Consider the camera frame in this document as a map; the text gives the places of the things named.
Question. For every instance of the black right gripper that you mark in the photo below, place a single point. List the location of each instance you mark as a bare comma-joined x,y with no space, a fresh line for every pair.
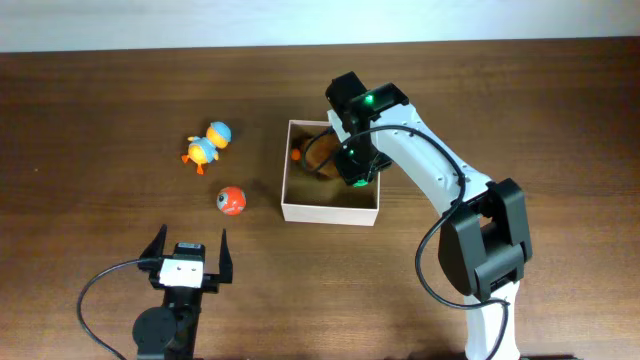
351,171

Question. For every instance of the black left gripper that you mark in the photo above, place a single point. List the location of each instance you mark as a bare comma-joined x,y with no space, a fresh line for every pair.
152,258

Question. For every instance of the brown plush toy with orange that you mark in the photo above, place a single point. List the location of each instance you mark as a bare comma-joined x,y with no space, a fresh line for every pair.
307,155

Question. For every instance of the green lattice ball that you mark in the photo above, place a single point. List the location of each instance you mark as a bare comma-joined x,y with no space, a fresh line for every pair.
360,183

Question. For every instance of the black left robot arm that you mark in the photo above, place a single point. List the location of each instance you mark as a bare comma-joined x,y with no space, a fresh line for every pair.
169,330

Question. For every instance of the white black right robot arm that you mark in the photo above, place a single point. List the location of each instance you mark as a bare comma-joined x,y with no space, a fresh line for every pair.
484,232

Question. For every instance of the beige open cardboard box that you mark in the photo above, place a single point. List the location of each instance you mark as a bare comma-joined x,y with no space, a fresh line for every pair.
309,200

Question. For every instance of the red grey toy ball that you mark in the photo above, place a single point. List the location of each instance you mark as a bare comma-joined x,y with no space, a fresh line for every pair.
231,200

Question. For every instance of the yellow blue toy duck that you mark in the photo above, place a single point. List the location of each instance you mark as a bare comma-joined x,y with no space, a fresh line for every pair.
205,150

